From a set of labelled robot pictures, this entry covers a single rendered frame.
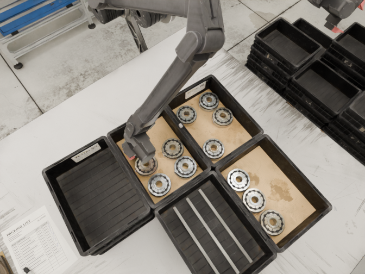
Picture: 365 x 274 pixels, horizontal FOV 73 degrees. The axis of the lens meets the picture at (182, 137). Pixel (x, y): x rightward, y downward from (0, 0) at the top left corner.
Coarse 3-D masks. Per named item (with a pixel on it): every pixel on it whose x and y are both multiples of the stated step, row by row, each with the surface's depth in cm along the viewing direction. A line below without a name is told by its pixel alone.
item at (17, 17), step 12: (24, 0) 204; (36, 0) 211; (48, 0) 217; (60, 0) 224; (72, 0) 232; (0, 12) 198; (12, 12) 206; (24, 12) 210; (36, 12) 218; (48, 12) 225; (0, 24) 205; (12, 24) 212; (24, 24) 219
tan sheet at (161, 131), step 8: (160, 120) 125; (152, 128) 123; (160, 128) 123; (168, 128) 123; (152, 136) 121; (160, 136) 121; (168, 136) 121; (176, 136) 121; (120, 144) 119; (160, 144) 120; (160, 152) 118; (184, 152) 118; (128, 160) 116; (160, 160) 116; (168, 160) 116; (160, 168) 115; (168, 168) 115; (184, 168) 115; (200, 168) 115; (168, 176) 113; (176, 176) 113; (144, 184) 111; (160, 184) 112; (176, 184) 112
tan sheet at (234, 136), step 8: (184, 104) 129; (192, 104) 129; (176, 112) 127; (200, 112) 127; (208, 112) 127; (200, 120) 125; (208, 120) 125; (232, 120) 126; (192, 128) 123; (200, 128) 123; (208, 128) 123; (216, 128) 124; (224, 128) 124; (232, 128) 124; (240, 128) 124; (200, 136) 122; (208, 136) 122; (216, 136) 122; (224, 136) 122; (232, 136) 122; (240, 136) 122; (248, 136) 122; (200, 144) 120; (224, 144) 120; (232, 144) 120; (240, 144) 120; (224, 152) 118; (216, 160) 117
